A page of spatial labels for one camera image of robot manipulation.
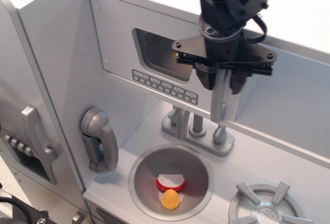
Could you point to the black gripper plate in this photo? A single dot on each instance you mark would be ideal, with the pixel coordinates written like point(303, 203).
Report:
point(208, 56)

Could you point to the grey toy microwave door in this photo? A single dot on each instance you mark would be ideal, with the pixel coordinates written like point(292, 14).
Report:
point(136, 37)

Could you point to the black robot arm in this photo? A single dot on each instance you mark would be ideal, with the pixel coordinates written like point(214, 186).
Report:
point(225, 19)

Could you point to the yellow toy banana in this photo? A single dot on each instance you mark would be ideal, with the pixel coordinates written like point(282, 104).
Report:
point(175, 55)

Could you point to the grey toy faucet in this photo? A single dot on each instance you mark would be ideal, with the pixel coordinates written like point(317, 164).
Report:
point(193, 129)

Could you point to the round metal sink bowl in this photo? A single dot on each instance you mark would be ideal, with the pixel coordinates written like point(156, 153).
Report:
point(176, 160)

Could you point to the red white toy food slice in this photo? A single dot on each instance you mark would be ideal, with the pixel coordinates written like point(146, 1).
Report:
point(168, 181)

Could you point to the white toy kitchen cabinet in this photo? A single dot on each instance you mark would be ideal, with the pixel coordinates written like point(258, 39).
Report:
point(51, 59)

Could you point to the grey toy stove burner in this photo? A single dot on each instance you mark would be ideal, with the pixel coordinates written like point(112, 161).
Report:
point(265, 203)

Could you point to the yellow toy corn piece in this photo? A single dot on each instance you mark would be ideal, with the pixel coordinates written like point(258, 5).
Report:
point(170, 200)

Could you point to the grey toy ice dispenser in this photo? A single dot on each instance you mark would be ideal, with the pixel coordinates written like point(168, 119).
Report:
point(25, 157)

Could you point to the grey fridge door handle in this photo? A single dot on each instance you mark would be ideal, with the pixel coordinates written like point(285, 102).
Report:
point(30, 120)

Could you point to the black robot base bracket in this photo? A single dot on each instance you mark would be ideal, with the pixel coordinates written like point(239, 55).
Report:
point(14, 210)

